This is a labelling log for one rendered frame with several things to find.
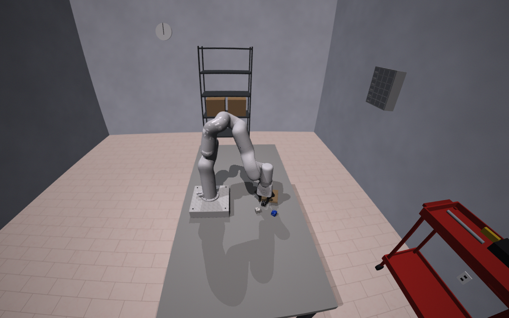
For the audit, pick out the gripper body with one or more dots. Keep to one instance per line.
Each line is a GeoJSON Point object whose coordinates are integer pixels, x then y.
{"type": "Point", "coordinates": [265, 191]}

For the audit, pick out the tan mat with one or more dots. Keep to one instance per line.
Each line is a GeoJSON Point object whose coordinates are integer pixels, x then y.
{"type": "Point", "coordinates": [273, 199]}

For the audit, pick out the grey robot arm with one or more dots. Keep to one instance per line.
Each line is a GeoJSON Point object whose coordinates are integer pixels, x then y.
{"type": "Point", "coordinates": [209, 142]}

